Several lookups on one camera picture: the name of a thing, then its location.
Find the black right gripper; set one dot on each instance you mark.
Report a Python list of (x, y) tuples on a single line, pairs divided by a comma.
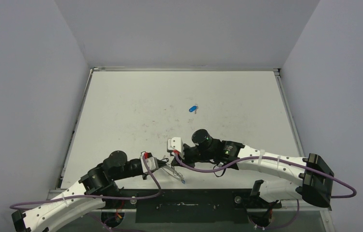
[(184, 155)]

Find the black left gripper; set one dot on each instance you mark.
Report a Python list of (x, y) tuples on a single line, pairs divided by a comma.
[(161, 163)]

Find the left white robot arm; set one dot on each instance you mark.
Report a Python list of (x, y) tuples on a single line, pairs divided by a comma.
[(95, 190)]

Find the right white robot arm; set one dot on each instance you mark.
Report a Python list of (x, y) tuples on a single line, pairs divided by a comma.
[(298, 178)]

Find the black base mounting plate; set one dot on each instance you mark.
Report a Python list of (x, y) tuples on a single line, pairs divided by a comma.
[(191, 206)]

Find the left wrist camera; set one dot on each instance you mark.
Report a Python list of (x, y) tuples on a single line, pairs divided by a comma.
[(148, 160)]

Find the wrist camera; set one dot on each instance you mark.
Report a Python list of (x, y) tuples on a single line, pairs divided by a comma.
[(175, 144), (148, 160)]

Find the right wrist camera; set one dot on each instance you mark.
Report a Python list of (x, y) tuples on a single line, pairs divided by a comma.
[(175, 144)]

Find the aluminium table frame rail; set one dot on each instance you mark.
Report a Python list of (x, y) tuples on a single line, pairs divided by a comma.
[(293, 127)]

